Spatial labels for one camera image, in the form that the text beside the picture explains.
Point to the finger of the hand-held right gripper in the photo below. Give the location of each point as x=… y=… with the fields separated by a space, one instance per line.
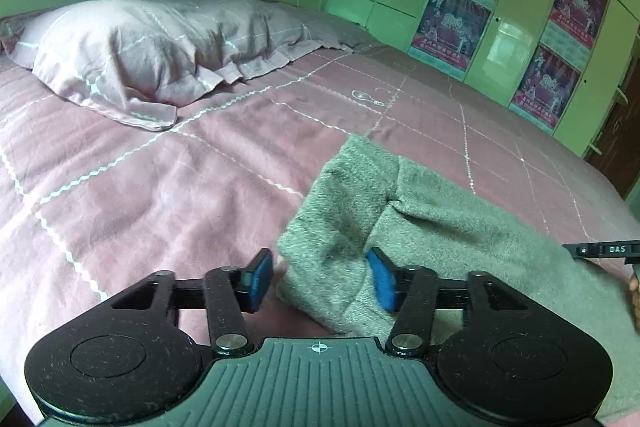
x=607 y=250

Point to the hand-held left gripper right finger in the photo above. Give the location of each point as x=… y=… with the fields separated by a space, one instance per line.
x=382 y=281

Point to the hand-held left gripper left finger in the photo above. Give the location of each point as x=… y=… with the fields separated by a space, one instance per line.
x=258 y=281

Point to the grey pants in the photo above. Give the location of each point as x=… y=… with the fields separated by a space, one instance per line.
x=440 y=227

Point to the person's right hand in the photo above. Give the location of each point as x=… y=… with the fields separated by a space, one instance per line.
x=635 y=292

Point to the brown wooden door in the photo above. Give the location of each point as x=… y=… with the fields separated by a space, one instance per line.
x=617 y=152

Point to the white corner shelf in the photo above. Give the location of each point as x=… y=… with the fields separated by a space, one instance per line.
x=597 y=148

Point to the bed with pink checked sheet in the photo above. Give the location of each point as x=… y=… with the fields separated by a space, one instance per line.
x=125 y=202

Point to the white wardrobe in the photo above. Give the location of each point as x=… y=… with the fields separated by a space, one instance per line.
x=520 y=42

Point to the pink pillow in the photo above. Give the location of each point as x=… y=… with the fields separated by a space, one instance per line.
x=135 y=44

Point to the wall poster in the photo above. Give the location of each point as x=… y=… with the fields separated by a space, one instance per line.
x=545 y=89
x=575 y=14
x=450 y=29

